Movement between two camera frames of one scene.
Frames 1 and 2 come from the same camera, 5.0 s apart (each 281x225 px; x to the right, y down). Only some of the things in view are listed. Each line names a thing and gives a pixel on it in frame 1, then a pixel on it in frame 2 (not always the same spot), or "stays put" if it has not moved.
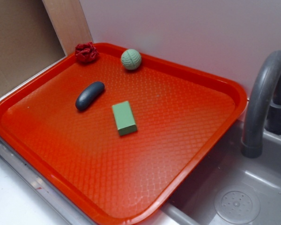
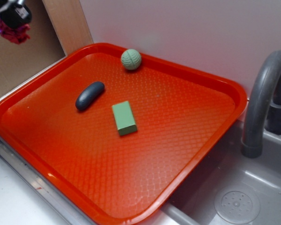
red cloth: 86,53 -> 16,35
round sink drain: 237,205 stays put
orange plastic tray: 117,136 stays put
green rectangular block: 124,118 stays put
